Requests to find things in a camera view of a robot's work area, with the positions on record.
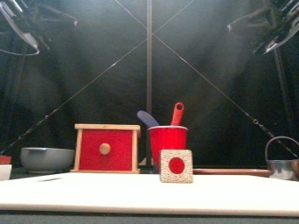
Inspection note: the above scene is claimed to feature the thin grey cable loop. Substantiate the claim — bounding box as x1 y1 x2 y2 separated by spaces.
0 43 42 57

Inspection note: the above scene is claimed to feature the dark slanted frame pole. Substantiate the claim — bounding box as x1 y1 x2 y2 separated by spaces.
272 47 298 141

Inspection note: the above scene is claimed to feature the diagonal brace wire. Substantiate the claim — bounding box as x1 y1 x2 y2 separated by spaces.
114 0 299 160
0 0 196 155

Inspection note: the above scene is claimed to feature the brown rectangular tray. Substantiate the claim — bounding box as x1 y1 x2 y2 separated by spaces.
191 168 272 178

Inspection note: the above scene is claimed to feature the vertical metal frame pole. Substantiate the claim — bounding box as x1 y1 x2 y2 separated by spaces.
144 0 155 168

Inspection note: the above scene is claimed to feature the small red and white container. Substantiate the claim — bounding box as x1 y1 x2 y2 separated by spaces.
0 155 13 182

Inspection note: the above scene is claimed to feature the red handled toy knife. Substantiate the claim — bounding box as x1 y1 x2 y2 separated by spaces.
170 101 186 127

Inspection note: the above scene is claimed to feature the red plastic cup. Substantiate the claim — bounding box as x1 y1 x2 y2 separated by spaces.
147 125 190 173

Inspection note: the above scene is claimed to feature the white plastic cutting board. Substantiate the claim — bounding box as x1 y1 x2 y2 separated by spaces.
0 171 299 218

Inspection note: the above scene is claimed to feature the speckled toy sushi roll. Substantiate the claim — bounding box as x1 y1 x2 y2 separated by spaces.
159 149 194 184

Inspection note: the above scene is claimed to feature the metal pot with bail handle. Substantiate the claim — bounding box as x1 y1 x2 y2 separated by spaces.
264 136 299 182

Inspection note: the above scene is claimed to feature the grey bowl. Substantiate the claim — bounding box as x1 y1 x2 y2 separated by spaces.
19 147 76 175

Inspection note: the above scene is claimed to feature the red wooden box with knob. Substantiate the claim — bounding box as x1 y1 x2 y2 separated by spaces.
70 123 142 174

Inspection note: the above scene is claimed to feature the blue plastic utensil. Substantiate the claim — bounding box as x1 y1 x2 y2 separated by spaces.
135 109 160 128

